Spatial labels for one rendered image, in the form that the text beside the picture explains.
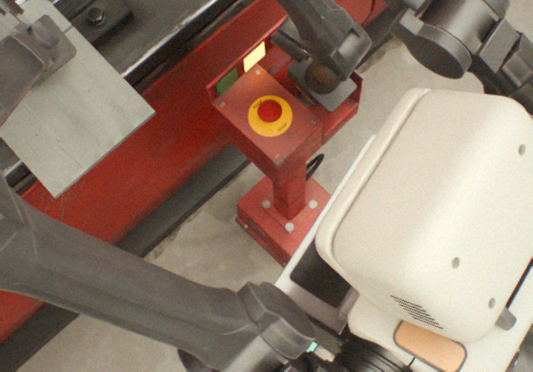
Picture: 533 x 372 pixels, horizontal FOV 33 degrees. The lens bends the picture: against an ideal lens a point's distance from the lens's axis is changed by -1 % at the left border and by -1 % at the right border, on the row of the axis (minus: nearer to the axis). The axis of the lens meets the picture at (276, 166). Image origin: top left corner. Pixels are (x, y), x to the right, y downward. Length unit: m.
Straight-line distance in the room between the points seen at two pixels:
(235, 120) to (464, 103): 0.67
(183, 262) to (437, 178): 1.45
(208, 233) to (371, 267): 1.43
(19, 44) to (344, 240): 0.41
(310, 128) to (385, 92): 0.90
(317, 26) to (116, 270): 0.61
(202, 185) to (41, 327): 0.51
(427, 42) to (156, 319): 0.44
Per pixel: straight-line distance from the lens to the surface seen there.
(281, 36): 1.35
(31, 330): 2.20
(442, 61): 1.01
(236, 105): 1.47
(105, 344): 2.20
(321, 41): 1.24
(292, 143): 1.45
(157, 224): 2.19
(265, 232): 2.09
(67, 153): 1.25
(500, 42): 1.01
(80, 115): 1.26
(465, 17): 1.00
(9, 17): 1.08
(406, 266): 0.78
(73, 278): 0.68
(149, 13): 1.45
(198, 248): 2.21
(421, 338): 0.92
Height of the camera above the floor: 2.14
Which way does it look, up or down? 71 degrees down
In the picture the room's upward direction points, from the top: 4 degrees counter-clockwise
